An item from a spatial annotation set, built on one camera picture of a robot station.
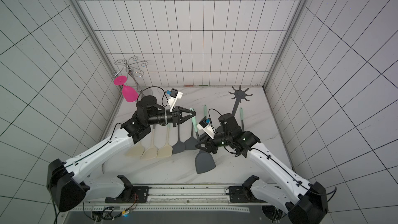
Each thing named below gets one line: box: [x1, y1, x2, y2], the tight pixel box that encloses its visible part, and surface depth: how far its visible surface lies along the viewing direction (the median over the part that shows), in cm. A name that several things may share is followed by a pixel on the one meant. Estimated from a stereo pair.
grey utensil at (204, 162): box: [190, 107, 217, 174], surface depth 71 cm
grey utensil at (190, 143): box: [184, 121, 197, 150], surface depth 93 cm
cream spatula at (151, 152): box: [141, 129, 159, 160], surface depth 87 cm
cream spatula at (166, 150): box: [156, 123, 173, 158], surface depth 87 cm
